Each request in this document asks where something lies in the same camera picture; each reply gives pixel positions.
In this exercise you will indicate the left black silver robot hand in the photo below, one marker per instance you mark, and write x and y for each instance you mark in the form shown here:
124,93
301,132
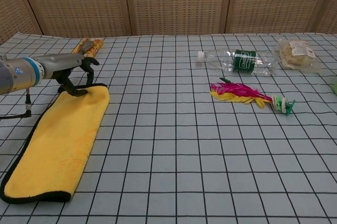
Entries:
60,64

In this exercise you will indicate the grey and yellow cloth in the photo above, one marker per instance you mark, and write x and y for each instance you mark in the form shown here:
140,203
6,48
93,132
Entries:
63,139

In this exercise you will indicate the orange snack package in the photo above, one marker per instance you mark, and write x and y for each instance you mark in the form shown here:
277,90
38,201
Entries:
88,47

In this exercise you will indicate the woven bamboo folding screen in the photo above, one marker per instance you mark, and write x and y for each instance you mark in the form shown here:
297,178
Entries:
171,0

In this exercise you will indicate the white checkered tablecloth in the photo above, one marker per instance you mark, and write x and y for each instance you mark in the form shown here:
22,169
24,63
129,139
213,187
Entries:
184,155

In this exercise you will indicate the pink yellow feather shuttlecock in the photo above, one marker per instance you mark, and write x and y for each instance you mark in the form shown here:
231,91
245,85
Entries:
237,92

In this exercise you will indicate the clear plastic bottle green label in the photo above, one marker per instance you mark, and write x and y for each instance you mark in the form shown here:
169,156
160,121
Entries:
242,62

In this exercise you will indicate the clear bag of snacks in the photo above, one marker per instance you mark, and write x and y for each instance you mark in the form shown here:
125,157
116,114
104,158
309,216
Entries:
297,55

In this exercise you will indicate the green plastic bowl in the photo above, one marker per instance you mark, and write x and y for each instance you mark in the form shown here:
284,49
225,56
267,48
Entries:
335,87

